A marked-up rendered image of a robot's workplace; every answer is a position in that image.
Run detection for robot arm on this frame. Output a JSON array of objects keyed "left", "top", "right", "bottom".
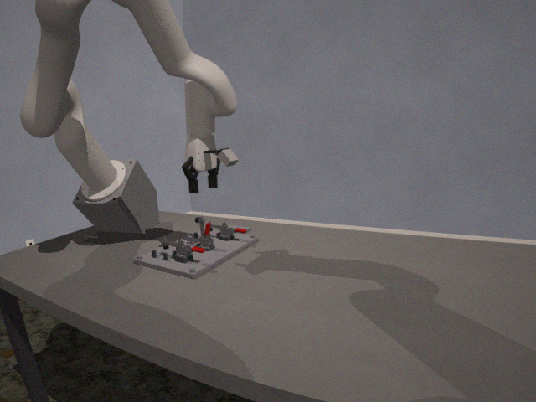
[{"left": 20, "top": 0, "right": 237, "bottom": 201}]

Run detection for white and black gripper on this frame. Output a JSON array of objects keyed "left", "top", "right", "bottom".
[{"left": 182, "top": 135, "right": 220, "bottom": 193}]

